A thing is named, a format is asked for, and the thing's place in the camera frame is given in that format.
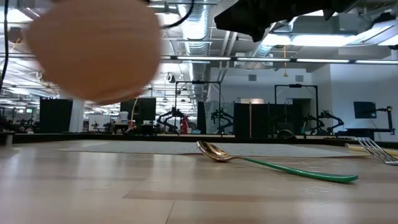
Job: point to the pale grey placemat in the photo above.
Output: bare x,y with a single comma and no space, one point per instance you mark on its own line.
155,147

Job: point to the black partition panel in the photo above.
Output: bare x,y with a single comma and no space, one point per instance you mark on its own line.
56,115

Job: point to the background black robot arm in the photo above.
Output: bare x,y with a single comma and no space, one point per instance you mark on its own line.
221,115
329,118
169,116

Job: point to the silver ventilation duct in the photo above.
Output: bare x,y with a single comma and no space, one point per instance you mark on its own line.
197,31

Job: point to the grey cup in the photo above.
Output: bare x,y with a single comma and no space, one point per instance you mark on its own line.
7,137

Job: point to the wide black partition wall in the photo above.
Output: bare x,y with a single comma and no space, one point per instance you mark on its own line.
264,119

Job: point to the white plastic container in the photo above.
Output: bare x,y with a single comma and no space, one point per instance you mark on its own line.
123,117

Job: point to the peach ceramic bowl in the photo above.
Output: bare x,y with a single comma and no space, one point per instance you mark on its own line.
93,46

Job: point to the black table edge rail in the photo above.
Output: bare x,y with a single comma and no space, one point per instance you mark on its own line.
93,137

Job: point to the dark wall monitor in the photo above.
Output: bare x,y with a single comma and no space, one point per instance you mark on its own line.
364,109

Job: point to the black screen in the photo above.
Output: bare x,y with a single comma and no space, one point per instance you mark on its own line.
143,109

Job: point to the red background object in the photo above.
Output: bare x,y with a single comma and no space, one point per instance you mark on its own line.
184,125

